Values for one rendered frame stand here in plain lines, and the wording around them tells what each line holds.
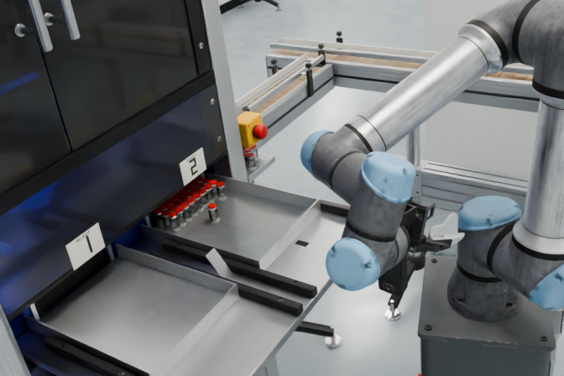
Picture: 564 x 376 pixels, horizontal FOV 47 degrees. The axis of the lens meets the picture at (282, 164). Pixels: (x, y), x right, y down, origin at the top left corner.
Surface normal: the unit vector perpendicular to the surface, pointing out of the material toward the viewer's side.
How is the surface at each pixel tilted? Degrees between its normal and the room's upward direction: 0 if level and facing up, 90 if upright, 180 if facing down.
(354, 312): 0
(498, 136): 90
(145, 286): 0
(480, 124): 90
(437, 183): 90
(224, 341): 0
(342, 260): 70
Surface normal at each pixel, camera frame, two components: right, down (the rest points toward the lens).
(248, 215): -0.11, -0.87
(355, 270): -0.51, 0.15
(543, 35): -0.87, 0.01
